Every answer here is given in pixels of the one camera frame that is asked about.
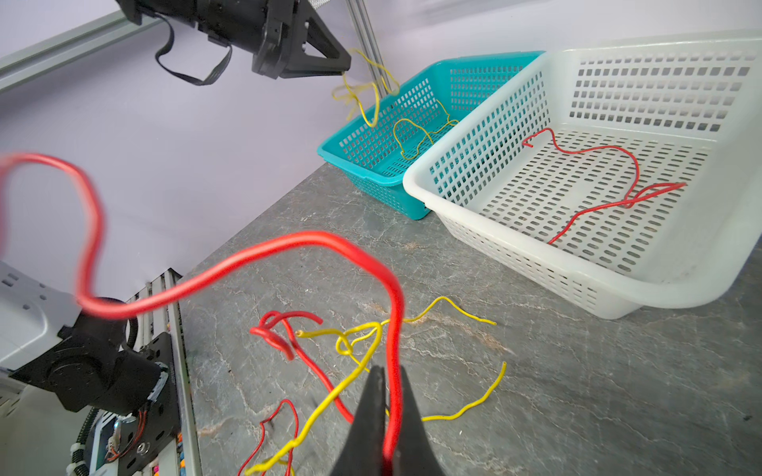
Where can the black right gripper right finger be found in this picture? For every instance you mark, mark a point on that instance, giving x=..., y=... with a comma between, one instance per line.
x=413, y=455

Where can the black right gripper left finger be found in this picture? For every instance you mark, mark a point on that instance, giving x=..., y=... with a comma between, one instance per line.
x=362, y=453

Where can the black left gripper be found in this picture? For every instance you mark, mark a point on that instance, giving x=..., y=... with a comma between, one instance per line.
x=318, y=52

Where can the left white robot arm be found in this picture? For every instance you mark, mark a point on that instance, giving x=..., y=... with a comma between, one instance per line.
x=84, y=352

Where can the teal plastic basket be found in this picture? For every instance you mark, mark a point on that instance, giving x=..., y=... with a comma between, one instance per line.
x=428, y=106

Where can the white plastic basket middle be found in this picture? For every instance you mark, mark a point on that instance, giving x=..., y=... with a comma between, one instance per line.
x=617, y=178

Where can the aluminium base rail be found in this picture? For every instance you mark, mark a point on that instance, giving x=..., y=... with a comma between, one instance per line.
x=160, y=438

